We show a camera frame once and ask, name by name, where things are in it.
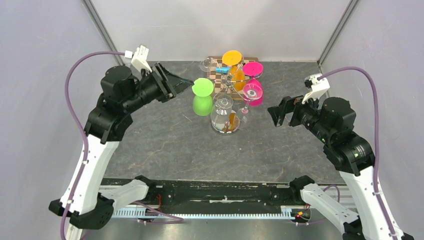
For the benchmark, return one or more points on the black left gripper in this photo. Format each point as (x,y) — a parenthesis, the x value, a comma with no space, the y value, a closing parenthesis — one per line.
(170,85)

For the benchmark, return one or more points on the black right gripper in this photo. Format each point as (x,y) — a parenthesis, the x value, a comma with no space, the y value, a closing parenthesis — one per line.
(287,104)

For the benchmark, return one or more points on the clear wine glass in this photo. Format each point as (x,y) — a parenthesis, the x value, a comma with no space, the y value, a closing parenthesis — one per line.
(222,108)
(251,93)
(208,65)

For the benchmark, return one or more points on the chrome wine glass rack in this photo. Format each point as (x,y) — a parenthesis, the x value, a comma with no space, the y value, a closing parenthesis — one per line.
(234,121)

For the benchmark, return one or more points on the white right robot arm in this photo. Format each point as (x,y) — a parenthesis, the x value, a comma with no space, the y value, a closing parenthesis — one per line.
(354,159)

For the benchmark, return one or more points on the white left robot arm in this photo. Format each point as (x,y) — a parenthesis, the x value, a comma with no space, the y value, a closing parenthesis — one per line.
(82,204)

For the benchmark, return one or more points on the green plastic wine glass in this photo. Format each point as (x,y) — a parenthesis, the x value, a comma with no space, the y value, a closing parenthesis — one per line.
(203,102)

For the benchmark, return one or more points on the pink plastic wine glass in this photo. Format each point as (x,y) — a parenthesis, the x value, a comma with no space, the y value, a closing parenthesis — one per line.
(253,70)

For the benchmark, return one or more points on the clear wine glass back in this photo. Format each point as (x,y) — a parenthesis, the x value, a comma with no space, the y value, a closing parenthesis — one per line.
(208,65)

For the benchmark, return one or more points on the clear wine glass front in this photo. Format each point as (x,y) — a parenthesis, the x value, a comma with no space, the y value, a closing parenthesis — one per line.
(222,108)

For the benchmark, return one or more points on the orange plastic wine glass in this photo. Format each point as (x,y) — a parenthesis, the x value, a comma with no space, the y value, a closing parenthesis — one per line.
(235,75)

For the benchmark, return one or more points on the blue cylindrical tube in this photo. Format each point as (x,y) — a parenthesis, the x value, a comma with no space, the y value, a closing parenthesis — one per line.
(222,70)

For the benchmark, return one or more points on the wooden chess board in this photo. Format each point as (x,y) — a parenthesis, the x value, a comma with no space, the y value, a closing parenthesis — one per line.
(216,77)

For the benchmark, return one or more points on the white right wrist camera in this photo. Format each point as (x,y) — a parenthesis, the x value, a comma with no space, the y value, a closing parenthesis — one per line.
(318,86)

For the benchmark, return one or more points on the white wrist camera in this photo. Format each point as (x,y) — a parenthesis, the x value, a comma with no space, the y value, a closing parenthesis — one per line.
(318,86)
(138,58)

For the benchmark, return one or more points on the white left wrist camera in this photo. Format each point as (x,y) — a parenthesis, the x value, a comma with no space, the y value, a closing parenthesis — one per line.
(138,58)

